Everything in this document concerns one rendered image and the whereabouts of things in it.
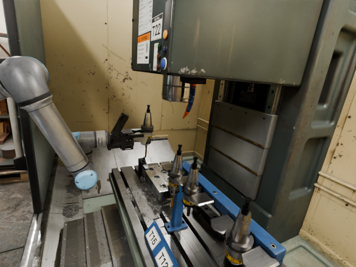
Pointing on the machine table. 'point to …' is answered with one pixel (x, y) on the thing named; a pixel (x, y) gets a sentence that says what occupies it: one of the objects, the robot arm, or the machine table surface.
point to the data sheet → (145, 16)
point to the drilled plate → (163, 193)
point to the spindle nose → (175, 89)
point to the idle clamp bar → (207, 216)
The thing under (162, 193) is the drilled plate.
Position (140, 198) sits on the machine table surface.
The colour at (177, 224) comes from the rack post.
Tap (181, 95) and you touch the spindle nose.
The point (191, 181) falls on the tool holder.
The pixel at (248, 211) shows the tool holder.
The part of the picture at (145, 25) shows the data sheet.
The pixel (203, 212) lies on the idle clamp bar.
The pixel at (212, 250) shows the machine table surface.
